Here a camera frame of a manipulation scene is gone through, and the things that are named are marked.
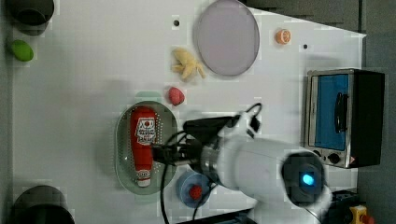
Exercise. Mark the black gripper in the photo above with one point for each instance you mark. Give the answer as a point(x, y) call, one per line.
point(187, 152)

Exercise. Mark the red plush ketchup bottle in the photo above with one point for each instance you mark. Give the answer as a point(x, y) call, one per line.
point(143, 134)

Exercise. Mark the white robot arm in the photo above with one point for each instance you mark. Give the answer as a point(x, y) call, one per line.
point(287, 182)

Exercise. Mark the green oval strainer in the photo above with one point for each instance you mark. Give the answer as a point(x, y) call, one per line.
point(166, 126)

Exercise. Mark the blue bowl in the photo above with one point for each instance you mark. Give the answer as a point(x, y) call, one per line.
point(186, 181)

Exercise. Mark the red plush raspberry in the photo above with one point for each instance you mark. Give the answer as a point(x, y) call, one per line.
point(195, 192)

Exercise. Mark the pink plush strawberry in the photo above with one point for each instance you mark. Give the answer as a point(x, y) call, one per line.
point(176, 96)

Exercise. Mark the yellow plush banana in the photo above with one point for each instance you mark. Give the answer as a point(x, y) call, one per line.
point(187, 64)

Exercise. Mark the lilac round plate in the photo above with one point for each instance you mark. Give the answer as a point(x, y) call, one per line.
point(227, 37)

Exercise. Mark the orange slice toy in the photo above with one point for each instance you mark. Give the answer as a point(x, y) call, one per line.
point(283, 37)

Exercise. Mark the black toaster oven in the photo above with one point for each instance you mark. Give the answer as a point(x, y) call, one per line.
point(344, 111)

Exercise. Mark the yellow red emergency button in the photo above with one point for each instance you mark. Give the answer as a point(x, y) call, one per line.
point(360, 215)

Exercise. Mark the green plush lime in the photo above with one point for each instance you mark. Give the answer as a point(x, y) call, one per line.
point(22, 50)

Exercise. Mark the black camera mount lower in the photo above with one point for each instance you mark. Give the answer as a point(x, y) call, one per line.
point(41, 205)

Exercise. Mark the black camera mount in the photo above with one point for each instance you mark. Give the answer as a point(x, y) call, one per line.
point(31, 14)
point(41, 205)

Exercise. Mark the black camera mount upper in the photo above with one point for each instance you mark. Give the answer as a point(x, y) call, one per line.
point(31, 14)

